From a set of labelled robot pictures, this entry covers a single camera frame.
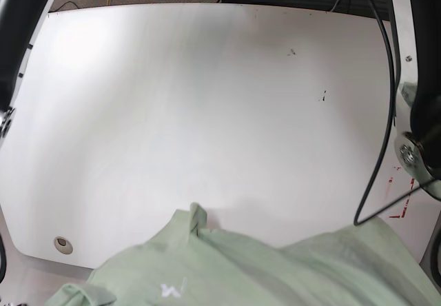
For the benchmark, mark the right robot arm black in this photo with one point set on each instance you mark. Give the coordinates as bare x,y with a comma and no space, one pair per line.
21,21

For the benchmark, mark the green t-shirt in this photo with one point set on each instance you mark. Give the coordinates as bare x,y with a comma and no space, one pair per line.
187,263

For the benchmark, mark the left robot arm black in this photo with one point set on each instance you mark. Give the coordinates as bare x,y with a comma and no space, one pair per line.
415,26

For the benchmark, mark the left table grommet hole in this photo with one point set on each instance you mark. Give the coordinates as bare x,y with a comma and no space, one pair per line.
63,245

